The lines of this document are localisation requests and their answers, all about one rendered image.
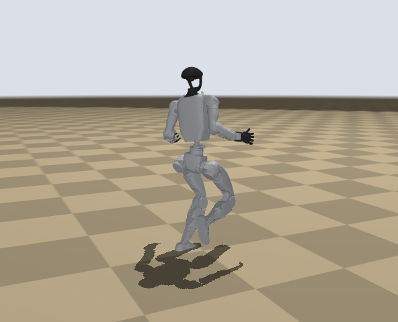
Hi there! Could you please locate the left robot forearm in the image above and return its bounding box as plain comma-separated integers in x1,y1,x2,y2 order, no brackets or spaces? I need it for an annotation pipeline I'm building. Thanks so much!
163,130,177,144

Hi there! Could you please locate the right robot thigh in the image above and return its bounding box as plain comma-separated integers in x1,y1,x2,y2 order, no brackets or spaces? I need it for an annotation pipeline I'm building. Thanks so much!
200,160,235,202

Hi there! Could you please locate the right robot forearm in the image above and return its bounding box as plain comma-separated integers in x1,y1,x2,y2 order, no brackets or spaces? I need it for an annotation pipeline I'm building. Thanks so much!
215,122,241,141

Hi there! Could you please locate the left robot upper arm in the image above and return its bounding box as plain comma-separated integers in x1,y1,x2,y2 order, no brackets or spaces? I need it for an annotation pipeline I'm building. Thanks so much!
163,100,178,140

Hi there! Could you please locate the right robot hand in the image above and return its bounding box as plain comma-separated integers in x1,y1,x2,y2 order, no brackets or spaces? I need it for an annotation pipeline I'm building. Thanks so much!
234,128,254,145

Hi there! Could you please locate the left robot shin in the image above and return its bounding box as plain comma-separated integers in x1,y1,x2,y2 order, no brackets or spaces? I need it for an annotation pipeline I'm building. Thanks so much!
181,199,206,244

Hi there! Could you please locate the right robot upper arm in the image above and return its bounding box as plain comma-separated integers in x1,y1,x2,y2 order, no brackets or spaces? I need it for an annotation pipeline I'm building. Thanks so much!
204,95,220,135

